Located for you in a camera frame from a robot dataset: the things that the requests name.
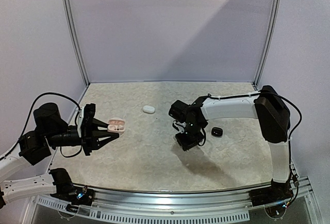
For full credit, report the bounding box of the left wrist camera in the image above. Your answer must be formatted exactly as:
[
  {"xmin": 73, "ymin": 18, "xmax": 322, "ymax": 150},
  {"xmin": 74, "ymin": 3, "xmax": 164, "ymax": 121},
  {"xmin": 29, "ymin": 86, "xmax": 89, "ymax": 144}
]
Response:
[{"xmin": 76, "ymin": 103, "xmax": 96, "ymax": 137}]

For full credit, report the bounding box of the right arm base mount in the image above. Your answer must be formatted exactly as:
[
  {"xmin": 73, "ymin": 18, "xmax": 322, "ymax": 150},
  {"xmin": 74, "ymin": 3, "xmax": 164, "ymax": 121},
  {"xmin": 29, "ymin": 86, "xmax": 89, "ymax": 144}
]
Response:
[{"xmin": 249, "ymin": 173, "xmax": 299, "ymax": 206}]

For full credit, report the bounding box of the white oval charging case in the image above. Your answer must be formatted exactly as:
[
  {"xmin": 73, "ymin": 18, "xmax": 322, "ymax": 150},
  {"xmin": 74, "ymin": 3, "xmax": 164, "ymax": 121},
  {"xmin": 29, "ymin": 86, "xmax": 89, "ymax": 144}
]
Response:
[{"xmin": 142, "ymin": 105, "xmax": 155, "ymax": 114}]

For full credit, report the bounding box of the black charging case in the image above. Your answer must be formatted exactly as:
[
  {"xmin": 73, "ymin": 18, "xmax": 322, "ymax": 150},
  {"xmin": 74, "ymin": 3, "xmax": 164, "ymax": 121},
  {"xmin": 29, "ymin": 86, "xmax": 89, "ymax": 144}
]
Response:
[{"xmin": 211, "ymin": 127, "xmax": 223, "ymax": 137}]

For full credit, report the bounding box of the right aluminium corner post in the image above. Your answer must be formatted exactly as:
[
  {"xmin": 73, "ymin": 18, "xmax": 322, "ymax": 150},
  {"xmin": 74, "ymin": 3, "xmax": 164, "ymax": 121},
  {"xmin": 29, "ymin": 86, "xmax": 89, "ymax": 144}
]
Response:
[{"xmin": 253, "ymin": 0, "xmax": 281, "ymax": 88}]

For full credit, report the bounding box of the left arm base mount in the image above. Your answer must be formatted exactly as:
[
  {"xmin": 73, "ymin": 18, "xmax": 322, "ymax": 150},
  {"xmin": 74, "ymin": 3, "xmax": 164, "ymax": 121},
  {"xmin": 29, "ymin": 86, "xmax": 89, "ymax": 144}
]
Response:
[{"xmin": 49, "ymin": 168, "xmax": 95, "ymax": 206}]

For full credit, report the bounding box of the pinkish white round case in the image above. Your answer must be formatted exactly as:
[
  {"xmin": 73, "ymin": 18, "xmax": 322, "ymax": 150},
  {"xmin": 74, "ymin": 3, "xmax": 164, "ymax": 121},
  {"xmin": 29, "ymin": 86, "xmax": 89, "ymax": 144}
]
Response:
[{"xmin": 107, "ymin": 118, "xmax": 125, "ymax": 134}]

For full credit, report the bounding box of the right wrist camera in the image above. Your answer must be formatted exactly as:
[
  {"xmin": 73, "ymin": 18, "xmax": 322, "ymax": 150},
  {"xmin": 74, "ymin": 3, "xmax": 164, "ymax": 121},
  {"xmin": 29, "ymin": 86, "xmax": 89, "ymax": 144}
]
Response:
[{"xmin": 172, "ymin": 120, "xmax": 187, "ymax": 133}]

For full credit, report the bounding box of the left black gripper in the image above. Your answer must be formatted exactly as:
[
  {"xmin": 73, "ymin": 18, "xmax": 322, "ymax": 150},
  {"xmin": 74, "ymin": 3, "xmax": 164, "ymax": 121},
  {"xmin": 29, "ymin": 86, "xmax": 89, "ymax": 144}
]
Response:
[{"xmin": 46, "ymin": 118, "xmax": 120, "ymax": 155}]

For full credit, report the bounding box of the left aluminium corner post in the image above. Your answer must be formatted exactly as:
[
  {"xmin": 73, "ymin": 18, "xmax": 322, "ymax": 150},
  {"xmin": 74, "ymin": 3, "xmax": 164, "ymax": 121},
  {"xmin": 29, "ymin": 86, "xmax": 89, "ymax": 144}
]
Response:
[{"xmin": 62, "ymin": 0, "xmax": 90, "ymax": 87}]

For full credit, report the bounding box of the aluminium front rail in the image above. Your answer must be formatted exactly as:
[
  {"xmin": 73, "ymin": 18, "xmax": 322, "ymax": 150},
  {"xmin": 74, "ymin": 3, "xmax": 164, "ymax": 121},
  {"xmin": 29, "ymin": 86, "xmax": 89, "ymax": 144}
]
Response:
[{"xmin": 30, "ymin": 176, "xmax": 323, "ymax": 222}]

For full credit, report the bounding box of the aluminium corner post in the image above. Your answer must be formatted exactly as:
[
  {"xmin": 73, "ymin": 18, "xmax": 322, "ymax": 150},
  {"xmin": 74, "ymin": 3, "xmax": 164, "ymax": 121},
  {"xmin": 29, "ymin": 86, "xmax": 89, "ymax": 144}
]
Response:
[
  {"xmin": 62, "ymin": 0, "xmax": 90, "ymax": 87},
  {"xmin": 253, "ymin": 0, "xmax": 281, "ymax": 88}
]

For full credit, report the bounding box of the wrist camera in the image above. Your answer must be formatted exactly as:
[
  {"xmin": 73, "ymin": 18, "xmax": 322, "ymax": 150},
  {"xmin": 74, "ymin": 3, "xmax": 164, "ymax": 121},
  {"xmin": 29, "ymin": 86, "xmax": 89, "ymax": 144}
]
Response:
[
  {"xmin": 76, "ymin": 103, "xmax": 96, "ymax": 137},
  {"xmin": 172, "ymin": 120, "xmax": 187, "ymax": 133}
]

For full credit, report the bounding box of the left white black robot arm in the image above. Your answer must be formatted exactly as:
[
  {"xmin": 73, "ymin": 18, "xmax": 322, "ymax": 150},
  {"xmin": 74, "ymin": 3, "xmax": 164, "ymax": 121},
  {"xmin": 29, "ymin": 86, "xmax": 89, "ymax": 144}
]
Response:
[{"xmin": 1, "ymin": 103, "xmax": 120, "ymax": 207}]

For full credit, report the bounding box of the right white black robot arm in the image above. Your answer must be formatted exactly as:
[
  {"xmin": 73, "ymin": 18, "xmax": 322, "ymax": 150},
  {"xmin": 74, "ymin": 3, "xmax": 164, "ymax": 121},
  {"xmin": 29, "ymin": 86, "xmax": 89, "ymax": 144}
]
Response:
[{"xmin": 169, "ymin": 85, "xmax": 295, "ymax": 201}]

